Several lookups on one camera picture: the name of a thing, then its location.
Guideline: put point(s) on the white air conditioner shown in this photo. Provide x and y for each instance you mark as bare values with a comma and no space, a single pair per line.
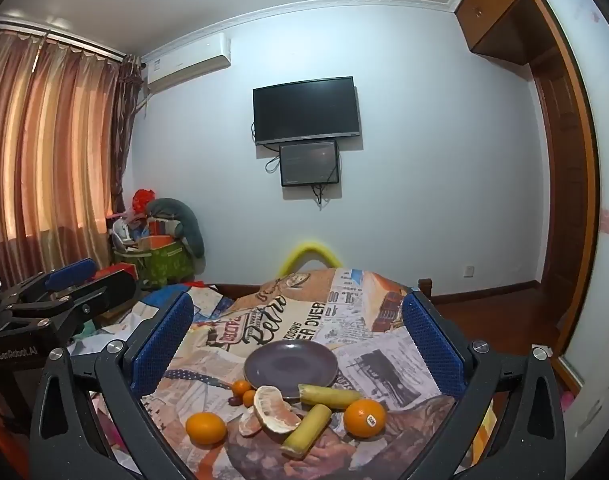
187,62

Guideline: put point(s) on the printed blanket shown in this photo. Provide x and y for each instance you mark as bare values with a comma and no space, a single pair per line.
284,310

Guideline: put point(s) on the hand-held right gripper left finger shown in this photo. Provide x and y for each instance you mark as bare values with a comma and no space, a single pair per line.
162,345

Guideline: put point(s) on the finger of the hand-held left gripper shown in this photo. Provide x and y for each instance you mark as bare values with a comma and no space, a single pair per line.
107,294
72,272

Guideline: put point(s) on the wooden door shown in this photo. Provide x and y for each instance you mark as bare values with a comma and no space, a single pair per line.
564,185

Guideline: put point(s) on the wooden overhead cabinet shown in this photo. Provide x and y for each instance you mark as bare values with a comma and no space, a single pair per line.
504,10

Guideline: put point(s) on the red box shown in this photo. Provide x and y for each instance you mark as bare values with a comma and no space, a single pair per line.
117,272

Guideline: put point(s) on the dark purple plate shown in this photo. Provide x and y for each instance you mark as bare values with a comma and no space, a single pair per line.
290,367

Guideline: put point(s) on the small black monitor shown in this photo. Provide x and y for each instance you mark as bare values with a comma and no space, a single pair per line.
309,162

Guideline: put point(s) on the orange with sticker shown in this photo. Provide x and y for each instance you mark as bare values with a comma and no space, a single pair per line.
360,412

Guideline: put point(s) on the red plastic bag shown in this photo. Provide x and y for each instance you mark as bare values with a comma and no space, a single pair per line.
143,200

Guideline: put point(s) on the striped orange curtain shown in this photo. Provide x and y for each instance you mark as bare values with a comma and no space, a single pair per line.
49,150

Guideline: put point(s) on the orange box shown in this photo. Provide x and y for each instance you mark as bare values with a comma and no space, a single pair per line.
159,240

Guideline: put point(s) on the yellow hoop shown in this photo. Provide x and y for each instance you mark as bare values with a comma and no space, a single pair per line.
309,249

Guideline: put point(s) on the wooden bedpost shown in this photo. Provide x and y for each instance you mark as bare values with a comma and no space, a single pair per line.
425,286

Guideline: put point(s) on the peeled pomelo segment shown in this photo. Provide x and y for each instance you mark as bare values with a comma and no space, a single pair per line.
248,422
274,410

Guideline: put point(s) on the plain orange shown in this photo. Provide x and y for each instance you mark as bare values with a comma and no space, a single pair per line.
206,428

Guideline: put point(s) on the white wall socket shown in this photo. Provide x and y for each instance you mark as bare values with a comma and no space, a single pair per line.
470,271

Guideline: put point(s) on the white wardrobe panel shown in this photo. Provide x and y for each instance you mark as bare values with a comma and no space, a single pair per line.
604,135

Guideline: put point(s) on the small tangerine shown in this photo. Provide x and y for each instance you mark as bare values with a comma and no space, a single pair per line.
241,386

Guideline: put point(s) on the green sugarcane piece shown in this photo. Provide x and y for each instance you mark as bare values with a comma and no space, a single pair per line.
307,430
329,395

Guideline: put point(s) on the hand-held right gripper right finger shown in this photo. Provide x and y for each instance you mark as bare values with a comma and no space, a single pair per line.
432,345

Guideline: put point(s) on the pink slipper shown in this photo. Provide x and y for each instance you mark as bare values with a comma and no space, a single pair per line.
567,401

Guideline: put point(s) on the brown patterned curtain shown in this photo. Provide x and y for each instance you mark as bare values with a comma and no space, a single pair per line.
124,135

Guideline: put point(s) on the black wall television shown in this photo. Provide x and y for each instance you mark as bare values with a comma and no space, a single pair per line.
307,110

